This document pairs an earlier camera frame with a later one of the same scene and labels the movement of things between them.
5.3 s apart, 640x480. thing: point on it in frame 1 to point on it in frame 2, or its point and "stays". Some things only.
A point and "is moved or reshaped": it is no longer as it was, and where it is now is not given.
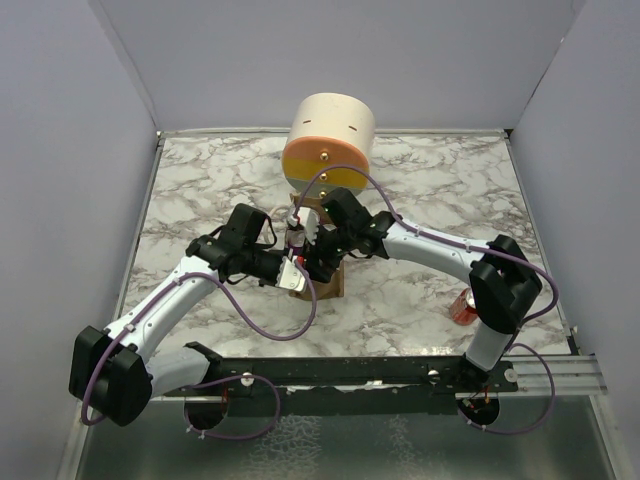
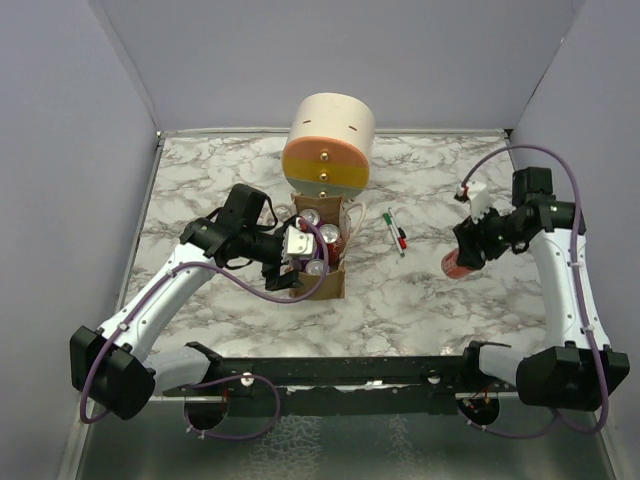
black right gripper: x=314 y=254 to x=469 y=241
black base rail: x=341 y=385 stays
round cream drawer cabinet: x=327 y=129 stays
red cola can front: x=464 y=309 is moved or reshaped
